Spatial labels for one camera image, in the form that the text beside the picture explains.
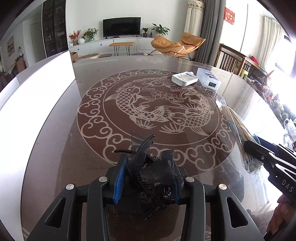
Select black feather hair accessory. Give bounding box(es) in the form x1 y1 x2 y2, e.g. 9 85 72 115
113 132 180 219

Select bag of cotton swabs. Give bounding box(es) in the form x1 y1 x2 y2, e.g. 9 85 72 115
216 94 263 174

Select white sunscreen bottle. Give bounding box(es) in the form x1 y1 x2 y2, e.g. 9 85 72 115
171 71 198 87

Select person right hand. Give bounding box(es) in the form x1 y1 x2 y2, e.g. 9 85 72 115
266 195 295 235

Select white digital clock box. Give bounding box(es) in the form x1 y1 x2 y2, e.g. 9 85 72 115
197 68 221 90

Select wooden dining chair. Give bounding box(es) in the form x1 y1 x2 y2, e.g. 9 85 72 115
215 44 246 75

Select white storage box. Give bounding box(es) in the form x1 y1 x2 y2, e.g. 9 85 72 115
1 51 75 240

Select round pet bed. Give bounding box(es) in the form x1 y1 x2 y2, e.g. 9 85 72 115
74 53 100 62

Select cardboard box on floor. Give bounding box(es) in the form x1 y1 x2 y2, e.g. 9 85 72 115
70 52 78 63

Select purple floor mat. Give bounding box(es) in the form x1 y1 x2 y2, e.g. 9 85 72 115
132 53 148 56

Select orange topped bench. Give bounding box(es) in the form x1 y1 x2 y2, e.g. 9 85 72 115
109 42 134 56

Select orange lounge chair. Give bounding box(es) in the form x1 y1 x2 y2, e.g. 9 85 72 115
151 32 206 58

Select white tv cabinet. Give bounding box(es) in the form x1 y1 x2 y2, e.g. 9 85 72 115
69 37 154 57

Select red flowers in vase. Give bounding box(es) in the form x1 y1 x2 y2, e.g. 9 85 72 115
69 30 81 46

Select green potted plant left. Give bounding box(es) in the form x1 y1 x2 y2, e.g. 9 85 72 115
83 28 99 41

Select green potted plant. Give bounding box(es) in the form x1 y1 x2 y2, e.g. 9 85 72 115
152 23 170 36
83 28 99 41

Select grey curtain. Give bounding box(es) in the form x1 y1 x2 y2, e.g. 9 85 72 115
198 0 226 66

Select small potted plant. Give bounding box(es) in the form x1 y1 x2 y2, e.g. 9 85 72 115
142 27 149 38

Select green potted plant right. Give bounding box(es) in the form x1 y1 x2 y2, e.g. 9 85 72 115
152 23 170 36

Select black flat television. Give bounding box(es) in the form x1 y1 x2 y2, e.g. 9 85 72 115
102 17 141 38

